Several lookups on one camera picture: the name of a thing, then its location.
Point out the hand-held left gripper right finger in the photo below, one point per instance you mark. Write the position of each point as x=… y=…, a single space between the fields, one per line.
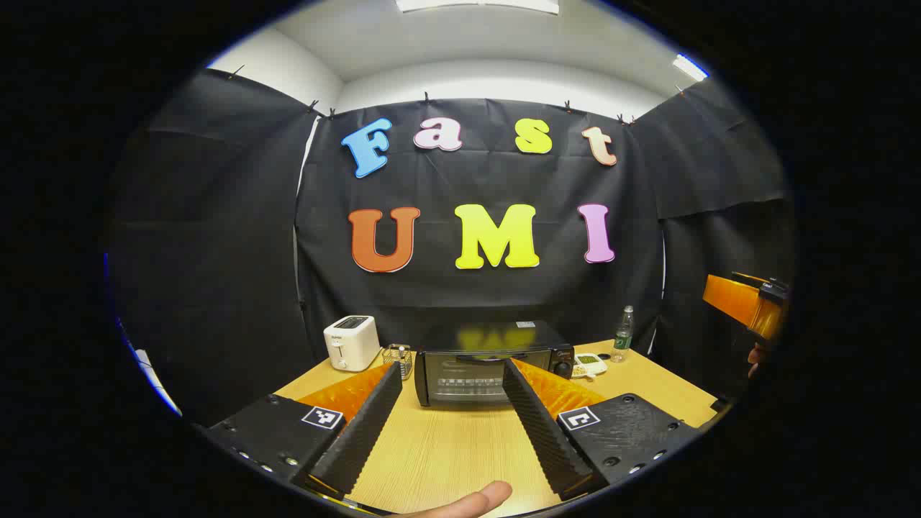
x=543 y=432

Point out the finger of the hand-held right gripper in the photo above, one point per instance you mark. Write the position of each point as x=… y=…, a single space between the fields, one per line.
x=734 y=298

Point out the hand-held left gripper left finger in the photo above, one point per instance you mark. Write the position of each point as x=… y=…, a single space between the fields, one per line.
x=363 y=432

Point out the black electric oven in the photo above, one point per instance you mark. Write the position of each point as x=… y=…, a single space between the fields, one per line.
x=468 y=374

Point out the white divided snack dish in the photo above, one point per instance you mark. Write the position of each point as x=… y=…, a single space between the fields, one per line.
x=590 y=362

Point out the white toaster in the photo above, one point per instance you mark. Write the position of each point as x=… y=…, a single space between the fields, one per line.
x=350 y=344

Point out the clear plastic water bottle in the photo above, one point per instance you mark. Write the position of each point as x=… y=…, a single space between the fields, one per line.
x=623 y=338

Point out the black backdrop cloth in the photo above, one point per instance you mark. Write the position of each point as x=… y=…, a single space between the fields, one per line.
x=468 y=302

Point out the small ceiling light panel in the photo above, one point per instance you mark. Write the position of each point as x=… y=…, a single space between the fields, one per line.
x=689 y=67

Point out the long ceiling light panel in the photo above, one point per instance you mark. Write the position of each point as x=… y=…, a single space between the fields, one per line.
x=475 y=6

